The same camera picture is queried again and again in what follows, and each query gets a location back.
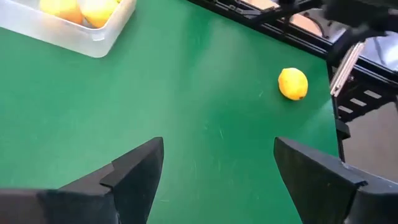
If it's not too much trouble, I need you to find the yellow lemon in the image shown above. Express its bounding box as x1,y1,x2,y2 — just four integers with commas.
277,67,309,101
80,0,119,29

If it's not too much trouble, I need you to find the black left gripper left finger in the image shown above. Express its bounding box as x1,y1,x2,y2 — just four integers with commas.
0,136,165,224

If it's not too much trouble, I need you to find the clear plastic bin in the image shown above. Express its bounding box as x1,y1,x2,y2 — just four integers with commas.
0,0,137,59

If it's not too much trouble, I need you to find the black table frame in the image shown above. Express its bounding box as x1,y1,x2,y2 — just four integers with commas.
189,0,398,162

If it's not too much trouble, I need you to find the orange citrus fruit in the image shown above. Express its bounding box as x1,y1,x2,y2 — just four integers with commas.
39,0,84,25

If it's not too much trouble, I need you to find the wooden side board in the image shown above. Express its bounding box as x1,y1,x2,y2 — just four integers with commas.
241,0,326,37

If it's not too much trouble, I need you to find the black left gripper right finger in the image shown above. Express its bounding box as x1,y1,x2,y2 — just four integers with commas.
274,137,398,224

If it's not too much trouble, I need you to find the silver aluminium bracket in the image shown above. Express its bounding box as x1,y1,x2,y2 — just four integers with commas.
329,42,366,98

